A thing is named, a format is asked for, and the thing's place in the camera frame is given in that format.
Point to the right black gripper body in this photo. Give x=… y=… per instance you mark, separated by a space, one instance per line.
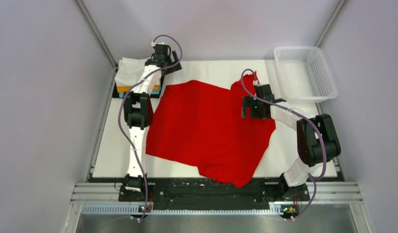
x=255 y=109

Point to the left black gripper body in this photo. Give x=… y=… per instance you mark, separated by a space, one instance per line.
x=168 y=59

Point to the red t shirt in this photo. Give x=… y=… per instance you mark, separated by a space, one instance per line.
x=201 y=125

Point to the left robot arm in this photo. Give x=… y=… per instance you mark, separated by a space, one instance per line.
x=138 y=113

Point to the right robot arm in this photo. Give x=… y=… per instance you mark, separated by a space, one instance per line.
x=317 y=140

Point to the white folded t shirt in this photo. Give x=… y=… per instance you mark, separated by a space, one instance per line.
x=129 y=71

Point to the yellow folded t shirt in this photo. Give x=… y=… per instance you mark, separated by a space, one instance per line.
x=123 y=89

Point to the teal folded t shirt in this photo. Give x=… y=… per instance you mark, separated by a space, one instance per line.
x=154 y=94

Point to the white plastic basket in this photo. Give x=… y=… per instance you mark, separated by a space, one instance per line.
x=303 y=74

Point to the black folded t shirt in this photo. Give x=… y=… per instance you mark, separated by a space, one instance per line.
x=114 y=93

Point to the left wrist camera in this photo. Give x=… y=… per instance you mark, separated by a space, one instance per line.
x=161 y=48

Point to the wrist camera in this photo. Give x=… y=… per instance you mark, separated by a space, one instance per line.
x=263 y=91
x=161 y=48

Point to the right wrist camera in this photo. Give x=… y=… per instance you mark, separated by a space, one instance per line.
x=263 y=91

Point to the left corner metal post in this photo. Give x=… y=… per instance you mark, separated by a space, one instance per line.
x=96 y=33

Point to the corner metal post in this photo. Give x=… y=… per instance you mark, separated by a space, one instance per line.
x=331 y=22
x=96 y=33

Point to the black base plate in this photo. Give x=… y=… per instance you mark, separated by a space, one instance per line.
x=201 y=194

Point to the right corner metal post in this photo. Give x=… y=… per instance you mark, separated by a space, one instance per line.
x=331 y=22

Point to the aluminium frame rail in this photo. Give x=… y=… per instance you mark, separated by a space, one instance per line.
x=102 y=198

